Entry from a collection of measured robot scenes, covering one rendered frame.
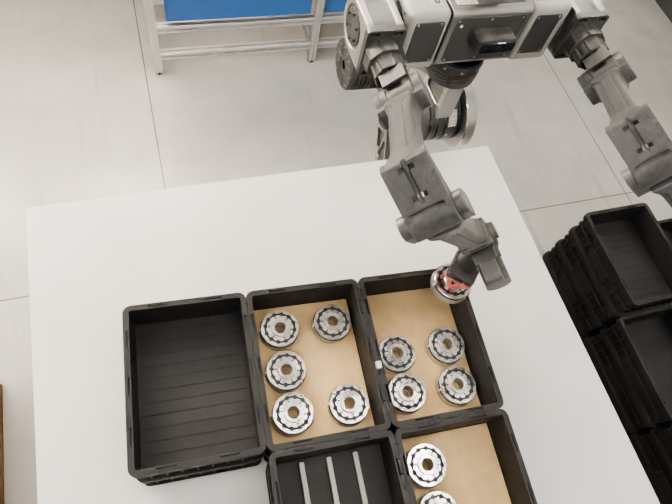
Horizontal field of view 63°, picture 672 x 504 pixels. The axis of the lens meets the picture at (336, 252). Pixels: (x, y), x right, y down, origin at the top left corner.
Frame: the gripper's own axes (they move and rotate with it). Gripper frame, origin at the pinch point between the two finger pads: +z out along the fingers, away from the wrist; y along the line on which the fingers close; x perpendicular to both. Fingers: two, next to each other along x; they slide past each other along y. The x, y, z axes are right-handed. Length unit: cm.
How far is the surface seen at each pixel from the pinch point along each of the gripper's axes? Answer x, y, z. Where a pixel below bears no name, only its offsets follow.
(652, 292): -79, 74, 53
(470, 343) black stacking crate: -13.8, -5.2, 16.3
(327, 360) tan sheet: 17.6, -28.1, 22.2
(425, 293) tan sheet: 2.6, 4.5, 21.5
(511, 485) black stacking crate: -37, -33, 19
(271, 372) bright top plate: 28, -39, 20
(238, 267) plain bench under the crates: 56, -12, 36
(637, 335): -83, 61, 64
